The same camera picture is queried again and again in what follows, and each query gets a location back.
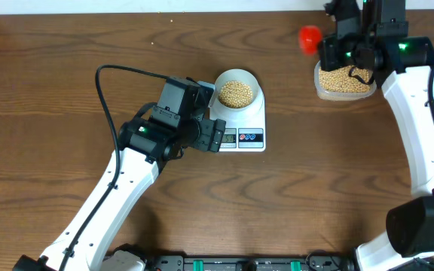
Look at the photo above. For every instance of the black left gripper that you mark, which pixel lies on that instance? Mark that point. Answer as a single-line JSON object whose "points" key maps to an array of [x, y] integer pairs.
{"points": [[209, 135]]}

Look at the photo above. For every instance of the white digital kitchen scale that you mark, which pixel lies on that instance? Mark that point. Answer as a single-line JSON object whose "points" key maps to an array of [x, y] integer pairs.
{"points": [[245, 127]]}

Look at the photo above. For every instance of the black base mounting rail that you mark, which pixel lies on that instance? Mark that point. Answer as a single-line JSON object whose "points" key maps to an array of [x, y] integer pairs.
{"points": [[269, 263]]}

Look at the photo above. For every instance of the soybeans pile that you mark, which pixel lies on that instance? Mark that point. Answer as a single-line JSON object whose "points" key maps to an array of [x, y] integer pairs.
{"points": [[348, 79]]}

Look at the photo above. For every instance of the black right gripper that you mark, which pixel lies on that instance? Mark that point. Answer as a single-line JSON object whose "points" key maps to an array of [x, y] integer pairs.
{"points": [[326, 49]]}

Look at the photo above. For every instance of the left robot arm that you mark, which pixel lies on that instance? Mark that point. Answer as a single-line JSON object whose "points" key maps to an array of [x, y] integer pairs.
{"points": [[158, 133]]}

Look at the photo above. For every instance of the grey round bowl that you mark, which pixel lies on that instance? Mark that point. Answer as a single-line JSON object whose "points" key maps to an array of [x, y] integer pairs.
{"points": [[237, 75]]}

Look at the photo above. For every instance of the clear plastic container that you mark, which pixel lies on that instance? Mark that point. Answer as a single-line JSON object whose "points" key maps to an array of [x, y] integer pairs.
{"points": [[332, 96]]}

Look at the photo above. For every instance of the soybeans in bowl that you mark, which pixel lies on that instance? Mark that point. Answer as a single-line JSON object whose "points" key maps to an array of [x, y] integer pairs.
{"points": [[236, 94]]}

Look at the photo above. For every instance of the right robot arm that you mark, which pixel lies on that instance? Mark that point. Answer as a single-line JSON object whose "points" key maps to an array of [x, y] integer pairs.
{"points": [[407, 82]]}

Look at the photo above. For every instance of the red plastic measuring scoop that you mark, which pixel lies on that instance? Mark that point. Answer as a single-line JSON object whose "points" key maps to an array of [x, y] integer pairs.
{"points": [[309, 37]]}

